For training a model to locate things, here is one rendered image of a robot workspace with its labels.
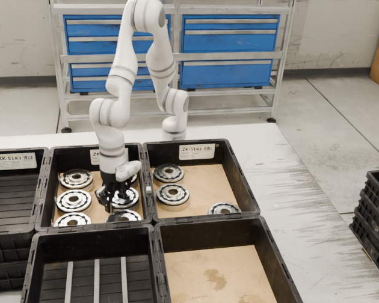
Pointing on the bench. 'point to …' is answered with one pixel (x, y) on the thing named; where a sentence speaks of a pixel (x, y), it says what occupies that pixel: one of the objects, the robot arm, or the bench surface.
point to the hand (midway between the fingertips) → (115, 204)
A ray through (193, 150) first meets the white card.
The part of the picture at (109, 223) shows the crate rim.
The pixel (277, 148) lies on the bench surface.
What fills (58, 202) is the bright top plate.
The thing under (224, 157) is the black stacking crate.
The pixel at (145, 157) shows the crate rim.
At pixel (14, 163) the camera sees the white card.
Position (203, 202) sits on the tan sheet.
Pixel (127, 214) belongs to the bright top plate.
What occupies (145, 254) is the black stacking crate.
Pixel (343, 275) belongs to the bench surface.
